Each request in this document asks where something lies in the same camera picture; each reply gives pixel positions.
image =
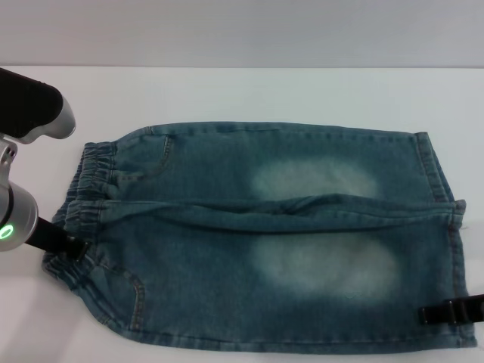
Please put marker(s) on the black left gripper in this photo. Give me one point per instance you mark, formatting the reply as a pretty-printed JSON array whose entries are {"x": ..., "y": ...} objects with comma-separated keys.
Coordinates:
[{"x": 49, "y": 236}]

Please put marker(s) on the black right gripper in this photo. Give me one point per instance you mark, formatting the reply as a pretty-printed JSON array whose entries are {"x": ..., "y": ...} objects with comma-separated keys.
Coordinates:
[{"x": 478, "y": 308}]

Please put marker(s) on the blue denim shorts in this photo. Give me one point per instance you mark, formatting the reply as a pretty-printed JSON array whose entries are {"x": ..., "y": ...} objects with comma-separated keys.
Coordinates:
[{"x": 242, "y": 242}]

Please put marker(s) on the silver left camera mount clamp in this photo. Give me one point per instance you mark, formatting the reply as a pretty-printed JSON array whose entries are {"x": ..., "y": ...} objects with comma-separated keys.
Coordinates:
[{"x": 5, "y": 159}]

